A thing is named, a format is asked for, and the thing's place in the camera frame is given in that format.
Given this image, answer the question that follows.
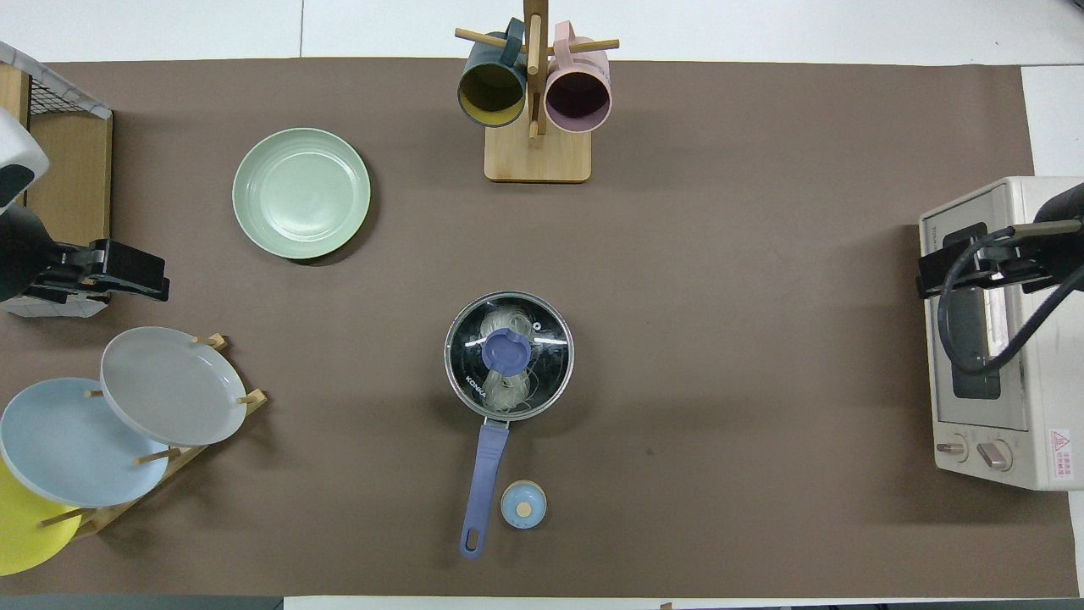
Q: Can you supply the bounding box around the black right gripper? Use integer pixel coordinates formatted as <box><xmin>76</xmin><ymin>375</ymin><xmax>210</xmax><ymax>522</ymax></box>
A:
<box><xmin>916</xmin><ymin>223</ymin><xmax>1056</xmax><ymax>300</ymax></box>

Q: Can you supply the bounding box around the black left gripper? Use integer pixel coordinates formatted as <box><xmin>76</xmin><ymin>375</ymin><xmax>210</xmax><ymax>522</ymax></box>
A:
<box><xmin>42</xmin><ymin>240</ymin><xmax>171</xmax><ymax>305</ymax></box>

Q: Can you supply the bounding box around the glass lid with blue knob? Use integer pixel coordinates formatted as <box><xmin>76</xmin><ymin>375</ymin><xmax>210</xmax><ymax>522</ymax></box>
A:
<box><xmin>446</xmin><ymin>293</ymin><xmax>573</xmax><ymax>421</ymax></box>

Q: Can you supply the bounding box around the white plastic bag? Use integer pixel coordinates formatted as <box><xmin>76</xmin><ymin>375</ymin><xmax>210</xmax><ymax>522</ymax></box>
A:
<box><xmin>478</xmin><ymin>308</ymin><xmax>536</xmax><ymax>409</ymax></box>

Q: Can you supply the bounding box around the grey plate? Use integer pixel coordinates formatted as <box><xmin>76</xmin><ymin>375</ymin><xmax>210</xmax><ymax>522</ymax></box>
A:
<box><xmin>100</xmin><ymin>327</ymin><xmax>248</xmax><ymax>447</ymax></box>

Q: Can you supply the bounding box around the light blue plate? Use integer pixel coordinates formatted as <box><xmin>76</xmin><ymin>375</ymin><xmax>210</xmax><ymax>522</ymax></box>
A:
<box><xmin>0</xmin><ymin>378</ymin><xmax>170</xmax><ymax>508</ymax></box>

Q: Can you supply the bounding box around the light green plate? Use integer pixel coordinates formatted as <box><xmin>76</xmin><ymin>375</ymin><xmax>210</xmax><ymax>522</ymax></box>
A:
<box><xmin>232</xmin><ymin>127</ymin><xmax>372</xmax><ymax>260</ymax></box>

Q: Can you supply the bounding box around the wooden plate rack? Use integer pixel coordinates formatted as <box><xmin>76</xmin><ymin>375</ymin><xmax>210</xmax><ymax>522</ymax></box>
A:
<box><xmin>38</xmin><ymin>333</ymin><xmax>268</xmax><ymax>543</ymax></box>

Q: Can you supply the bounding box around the yellow plate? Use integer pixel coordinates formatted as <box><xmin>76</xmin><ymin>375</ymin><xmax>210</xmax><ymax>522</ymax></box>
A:
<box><xmin>0</xmin><ymin>457</ymin><xmax>83</xmax><ymax>577</ymax></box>

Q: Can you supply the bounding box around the white toaster oven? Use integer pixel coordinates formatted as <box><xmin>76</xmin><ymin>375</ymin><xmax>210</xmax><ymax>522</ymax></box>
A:
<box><xmin>919</xmin><ymin>176</ymin><xmax>1084</xmax><ymax>491</ymax></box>

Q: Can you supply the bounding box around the brown table mat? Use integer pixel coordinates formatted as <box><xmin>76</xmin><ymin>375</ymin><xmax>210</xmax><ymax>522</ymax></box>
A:
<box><xmin>0</xmin><ymin>58</ymin><xmax>1076</xmax><ymax>599</ymax></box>

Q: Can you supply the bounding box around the dark teal mug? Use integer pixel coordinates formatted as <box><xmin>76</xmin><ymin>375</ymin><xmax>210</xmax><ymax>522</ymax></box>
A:
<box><xmin>457</xmin><ymin>19</ymin><xmax>530</xmax><ymax>129</ymax></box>

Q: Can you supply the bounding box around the wooden mug tree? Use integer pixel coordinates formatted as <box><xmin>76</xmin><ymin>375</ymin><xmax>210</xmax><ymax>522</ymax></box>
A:
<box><xmin>455</xmin><ymin>0</ymin><xmax>620</xmax><ymax>183</ymax></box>

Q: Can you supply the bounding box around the pink mug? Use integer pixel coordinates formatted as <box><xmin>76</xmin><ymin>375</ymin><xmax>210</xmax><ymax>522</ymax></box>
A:
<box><xmin>544</xmin><ymin>21</ymin><xmax>612</xmax><ymax>134</ymax></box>

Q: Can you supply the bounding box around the small blue kitchen timer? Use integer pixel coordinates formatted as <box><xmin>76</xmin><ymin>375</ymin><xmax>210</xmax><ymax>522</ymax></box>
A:
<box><xmin>501</xmin><ymin>480</ymin><xmax>548</xmax><ymax>530</ymax></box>

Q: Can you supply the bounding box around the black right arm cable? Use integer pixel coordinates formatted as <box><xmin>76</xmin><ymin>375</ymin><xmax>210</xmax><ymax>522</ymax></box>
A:
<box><xmin>938</xmin><ymin>224</ymin><xmax>1084</xmax><ymax>376</ymax></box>

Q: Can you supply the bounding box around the wooden shelf with wire basket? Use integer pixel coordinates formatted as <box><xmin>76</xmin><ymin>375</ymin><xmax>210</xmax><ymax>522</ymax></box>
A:
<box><xmin>0</xmin><ymin>41</ymin><xmax>113</xmax><ymax>319</ymax></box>

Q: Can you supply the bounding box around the blue saucepan with handle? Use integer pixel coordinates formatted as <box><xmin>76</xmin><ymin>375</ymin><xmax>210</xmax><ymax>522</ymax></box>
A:
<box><xmin>444</xmin><ymin>291</ymin><xmax>575</xmax><ymax>560</ymax></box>

